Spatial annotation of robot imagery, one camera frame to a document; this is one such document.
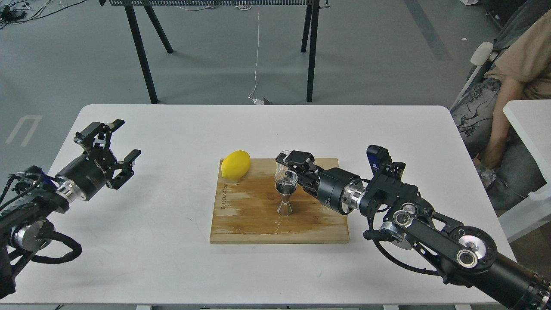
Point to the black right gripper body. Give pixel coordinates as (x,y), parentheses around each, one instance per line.
(336,188)

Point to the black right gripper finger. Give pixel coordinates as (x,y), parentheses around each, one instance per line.
(300,162)
(309,181)

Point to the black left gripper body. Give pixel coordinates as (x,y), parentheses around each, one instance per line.
(86,175)

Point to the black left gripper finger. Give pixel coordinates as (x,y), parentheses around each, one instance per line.
(97,136)
(126,170)

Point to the small clear glass cup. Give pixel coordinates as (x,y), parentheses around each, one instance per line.
(284,175)

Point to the steel double jigger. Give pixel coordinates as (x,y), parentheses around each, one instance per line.
(286,191)

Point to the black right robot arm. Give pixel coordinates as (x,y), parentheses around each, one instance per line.
(407,230)

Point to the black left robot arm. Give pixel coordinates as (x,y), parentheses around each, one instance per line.
(26,233)

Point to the seated person's hand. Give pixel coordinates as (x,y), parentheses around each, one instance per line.
(491,156)

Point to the yellow lemon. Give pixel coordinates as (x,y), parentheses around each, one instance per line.
(235,165)

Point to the wooden cutting board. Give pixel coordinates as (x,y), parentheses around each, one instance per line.
(245,213)

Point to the black metal bench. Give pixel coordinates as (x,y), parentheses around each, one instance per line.
(188,46)

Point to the white side table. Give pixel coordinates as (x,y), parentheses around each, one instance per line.
(531,121)

